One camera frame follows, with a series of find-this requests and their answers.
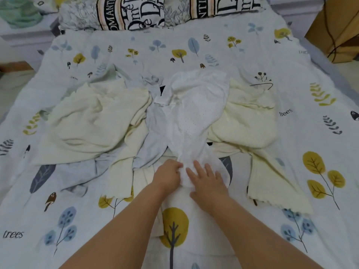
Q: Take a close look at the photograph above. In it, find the wooden dressing table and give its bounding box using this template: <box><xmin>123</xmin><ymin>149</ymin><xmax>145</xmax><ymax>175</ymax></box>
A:
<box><xmin>306</xmin><ymin>0</ymin><xmax>359</xmax><ymax>64</ymax></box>

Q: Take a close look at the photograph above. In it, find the person's left hand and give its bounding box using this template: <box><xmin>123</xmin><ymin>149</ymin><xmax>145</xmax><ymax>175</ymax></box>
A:
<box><xmin>151</xmin><ymin>160</ymin><xmax>184</xmax><ymax>198</ymax></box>

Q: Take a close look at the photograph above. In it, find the black white patterned pillow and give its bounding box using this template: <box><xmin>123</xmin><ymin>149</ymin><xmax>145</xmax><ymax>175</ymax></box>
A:
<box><xmin>163</xmin><ymin>0</ymin><xmax>264</xmax><ymax>21</ymax></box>
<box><xmin>59</xmin><ymin>0</ymin><xmax>167</xmax><ymax>31</ymax></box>

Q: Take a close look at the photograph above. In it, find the bed with leaf print bedding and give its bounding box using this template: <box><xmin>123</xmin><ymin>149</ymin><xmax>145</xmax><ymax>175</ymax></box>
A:
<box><xmin>0</xmin><ymin>8</ymin><xmax>359</xmax><ymax>269</ymax></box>

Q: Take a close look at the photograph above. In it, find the grey Chip n Dale shirt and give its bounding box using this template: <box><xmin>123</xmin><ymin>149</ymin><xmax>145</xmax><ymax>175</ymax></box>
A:
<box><xmin>55</xmin><ymin>103</ymin><xmax>170</xmax><ymax>198</ymax></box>

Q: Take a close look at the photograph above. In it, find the white dotted blouse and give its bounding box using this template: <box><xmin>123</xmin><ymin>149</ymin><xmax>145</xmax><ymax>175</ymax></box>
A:
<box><xmin>153</xmin><ymin>69</ymin><xmax>233</xmax><ymax>194</ymax></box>

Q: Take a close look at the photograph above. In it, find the person's left forearm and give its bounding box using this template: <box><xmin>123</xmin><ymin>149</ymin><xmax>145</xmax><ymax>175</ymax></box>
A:
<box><xmin>59</xmin><ymin>185</ymin><xmax>172</xmax><ymax>269</ymax></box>

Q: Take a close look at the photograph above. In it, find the person's right hand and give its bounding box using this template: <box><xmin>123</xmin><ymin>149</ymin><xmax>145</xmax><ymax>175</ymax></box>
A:
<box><xmin>185</xmin><ymin>161</ymin><xmax>231</xmax><ymax>214</ymax></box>

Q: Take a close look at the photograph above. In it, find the person's right forearm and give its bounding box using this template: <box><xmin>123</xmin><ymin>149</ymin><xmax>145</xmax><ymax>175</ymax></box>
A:
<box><xmin>208</xmin><ymin>198</ymin><xmax>323</xmax><ymax>269</ymax></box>

